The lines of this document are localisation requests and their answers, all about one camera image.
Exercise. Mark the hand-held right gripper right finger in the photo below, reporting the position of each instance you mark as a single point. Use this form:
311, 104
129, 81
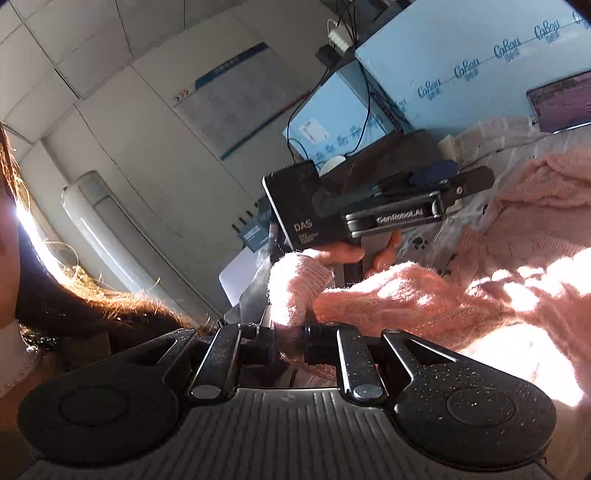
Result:
323, 344

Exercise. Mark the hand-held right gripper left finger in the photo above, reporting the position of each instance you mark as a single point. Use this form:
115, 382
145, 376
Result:
258, 344

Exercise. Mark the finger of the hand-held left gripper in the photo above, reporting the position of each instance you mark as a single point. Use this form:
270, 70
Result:
475, 179
434, 171

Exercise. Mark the pink knit sweater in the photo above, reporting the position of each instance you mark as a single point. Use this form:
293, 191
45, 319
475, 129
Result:
508, 258

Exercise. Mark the person's left hand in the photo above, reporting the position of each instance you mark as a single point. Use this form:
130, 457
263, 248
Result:
341, 254

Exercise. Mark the printed bed sheet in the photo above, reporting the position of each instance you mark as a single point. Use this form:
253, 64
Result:
466, 217

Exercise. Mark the cream knit cloth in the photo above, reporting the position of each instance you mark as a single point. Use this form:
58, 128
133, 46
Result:
489, 134

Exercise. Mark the dark blue small box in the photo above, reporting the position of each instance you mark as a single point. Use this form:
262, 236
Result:
254, 235

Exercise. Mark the white round object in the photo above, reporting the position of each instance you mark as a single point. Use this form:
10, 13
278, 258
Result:
333, 164

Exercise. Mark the small light blue carton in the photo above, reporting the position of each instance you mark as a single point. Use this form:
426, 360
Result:
332, 115

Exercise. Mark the black smartphone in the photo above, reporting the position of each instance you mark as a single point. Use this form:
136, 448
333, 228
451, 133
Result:
563, 101

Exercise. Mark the large light blue carton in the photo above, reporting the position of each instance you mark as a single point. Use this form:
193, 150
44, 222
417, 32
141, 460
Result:
461, 46

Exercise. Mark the black cube adapter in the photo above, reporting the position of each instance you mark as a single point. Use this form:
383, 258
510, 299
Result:
328, 55

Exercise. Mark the white power adapter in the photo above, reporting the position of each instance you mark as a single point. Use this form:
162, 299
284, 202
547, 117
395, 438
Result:
340, 33

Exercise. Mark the person's head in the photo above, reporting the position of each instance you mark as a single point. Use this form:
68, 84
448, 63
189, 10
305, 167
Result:
69, 304

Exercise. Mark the white standing air conditioner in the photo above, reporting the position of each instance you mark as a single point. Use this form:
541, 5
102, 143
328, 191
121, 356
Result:
97, 203

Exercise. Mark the white wall poster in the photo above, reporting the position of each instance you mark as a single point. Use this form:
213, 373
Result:
240, 97

